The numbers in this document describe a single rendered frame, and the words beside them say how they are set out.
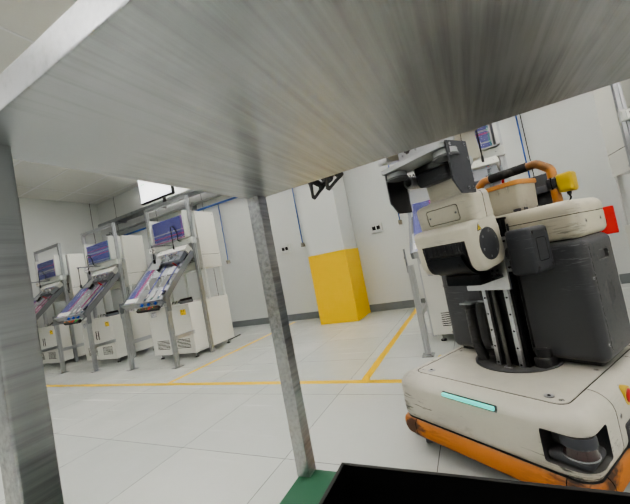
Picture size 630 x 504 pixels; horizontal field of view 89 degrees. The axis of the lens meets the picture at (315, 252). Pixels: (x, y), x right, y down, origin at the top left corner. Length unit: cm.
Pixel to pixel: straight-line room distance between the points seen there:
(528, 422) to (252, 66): 105
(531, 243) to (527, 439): 54
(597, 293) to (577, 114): 339
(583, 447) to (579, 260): 52
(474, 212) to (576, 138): 342
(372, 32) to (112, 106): 22
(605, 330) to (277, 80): 121
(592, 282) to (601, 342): 18
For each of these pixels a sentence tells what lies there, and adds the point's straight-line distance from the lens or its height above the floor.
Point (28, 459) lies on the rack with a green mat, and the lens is 40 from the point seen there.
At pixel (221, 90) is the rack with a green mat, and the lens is 32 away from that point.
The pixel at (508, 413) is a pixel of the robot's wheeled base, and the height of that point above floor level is 25.
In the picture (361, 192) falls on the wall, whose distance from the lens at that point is 450.
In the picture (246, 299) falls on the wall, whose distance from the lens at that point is 549.
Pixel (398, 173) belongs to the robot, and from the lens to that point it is 117.
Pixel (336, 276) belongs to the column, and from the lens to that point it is 403.
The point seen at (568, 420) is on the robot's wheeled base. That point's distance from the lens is 109.
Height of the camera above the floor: 75
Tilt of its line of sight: 3 degrees up
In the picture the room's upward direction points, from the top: 11 degrees counter-clockwise
